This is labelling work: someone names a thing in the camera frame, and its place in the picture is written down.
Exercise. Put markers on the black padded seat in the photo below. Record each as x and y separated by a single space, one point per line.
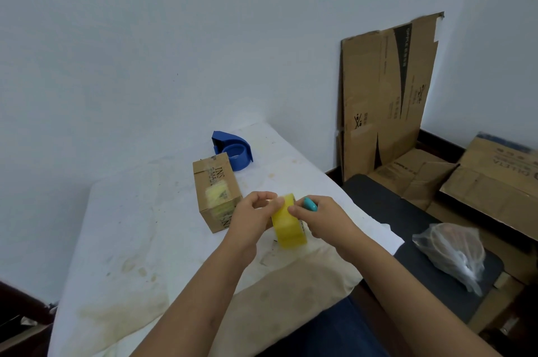
420 239

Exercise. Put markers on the person's left hand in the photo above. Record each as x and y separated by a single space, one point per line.
246 222

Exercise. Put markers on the person's left forearm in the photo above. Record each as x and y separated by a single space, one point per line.
197 306

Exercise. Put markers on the person's left thumb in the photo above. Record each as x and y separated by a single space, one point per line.
272 207

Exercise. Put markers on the large open cardboard box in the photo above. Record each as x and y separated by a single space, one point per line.
483 197

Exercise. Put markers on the small brown cardboard box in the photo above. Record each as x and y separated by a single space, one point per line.
216 190

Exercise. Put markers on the yellow packing tape roll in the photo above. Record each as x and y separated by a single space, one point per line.
288 224

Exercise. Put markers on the person's right forearm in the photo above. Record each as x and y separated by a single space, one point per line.
412 302

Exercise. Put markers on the clear plastic bag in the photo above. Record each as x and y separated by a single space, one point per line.
454 253

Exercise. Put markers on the blue tape dispenser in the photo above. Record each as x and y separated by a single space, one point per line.
233 150

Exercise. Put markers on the person's right thumb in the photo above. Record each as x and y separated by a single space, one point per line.
299 214

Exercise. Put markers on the white stained table cloth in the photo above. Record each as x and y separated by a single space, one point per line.
189 243

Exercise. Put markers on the folded cardboard flap piece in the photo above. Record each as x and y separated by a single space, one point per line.
424 182

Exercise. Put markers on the person's blue trouser leg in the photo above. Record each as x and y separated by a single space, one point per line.
328 333

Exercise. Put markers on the flattened cardboard sheet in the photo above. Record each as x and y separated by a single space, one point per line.
386 92

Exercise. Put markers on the teal utility knife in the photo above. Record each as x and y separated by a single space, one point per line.
310 203

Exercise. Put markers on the person's right hand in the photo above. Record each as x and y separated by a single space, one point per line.
330 222

